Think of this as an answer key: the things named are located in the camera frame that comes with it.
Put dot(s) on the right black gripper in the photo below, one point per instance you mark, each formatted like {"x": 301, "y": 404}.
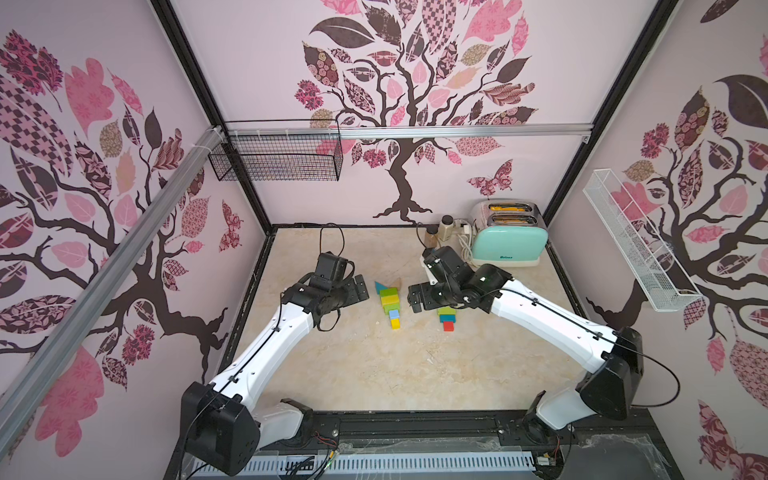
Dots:
{"x": 429, "y": 295}

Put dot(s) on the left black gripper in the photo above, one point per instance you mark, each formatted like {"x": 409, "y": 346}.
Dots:
{"x": 351, "y": 296}

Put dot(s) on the teal triangle block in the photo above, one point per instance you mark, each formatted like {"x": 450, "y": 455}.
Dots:
{"x": 380, "y": 286}

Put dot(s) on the yellow rectangular block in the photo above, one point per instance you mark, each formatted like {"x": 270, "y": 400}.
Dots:
{"x": 390, "y": 300}

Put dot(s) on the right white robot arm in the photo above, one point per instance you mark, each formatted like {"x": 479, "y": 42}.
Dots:
{"x": 611, "y": 359}

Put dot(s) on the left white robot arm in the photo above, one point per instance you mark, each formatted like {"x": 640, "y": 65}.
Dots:
{"x": 220, "y": 422}

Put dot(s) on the pale spice jar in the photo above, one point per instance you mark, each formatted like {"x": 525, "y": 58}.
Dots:
{"x": 445, "y": 228}

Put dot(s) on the mint green toaster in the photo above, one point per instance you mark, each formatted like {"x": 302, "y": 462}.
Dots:
{"x": 507, "y": 233}

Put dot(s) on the brown spice jar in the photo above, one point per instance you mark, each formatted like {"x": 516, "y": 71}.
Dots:
{"x": 430, "y": 238}

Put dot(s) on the black wire basket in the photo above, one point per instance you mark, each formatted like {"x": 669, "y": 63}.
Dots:
{"x": 280, "y": 150}

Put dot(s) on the white cable duct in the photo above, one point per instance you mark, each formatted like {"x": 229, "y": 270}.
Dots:
{"x": 398, "y": 463}

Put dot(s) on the white wire shelf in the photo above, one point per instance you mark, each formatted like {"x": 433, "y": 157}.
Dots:
{"x": 624, "y": 209}

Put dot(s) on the aluminium rail back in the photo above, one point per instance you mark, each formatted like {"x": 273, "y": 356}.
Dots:
{"x": 377, "y": 133}

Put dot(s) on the aluminium rail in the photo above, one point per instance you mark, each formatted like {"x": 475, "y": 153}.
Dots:
{"x": 25, "y": 394}
{"x": 377, "y": 133}

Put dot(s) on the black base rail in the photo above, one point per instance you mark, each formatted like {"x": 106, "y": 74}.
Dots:
{"x": 504, "y": 425}

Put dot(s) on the aluminium rail left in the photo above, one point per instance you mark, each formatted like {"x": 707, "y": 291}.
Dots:
{"x": 25, "y": 394}

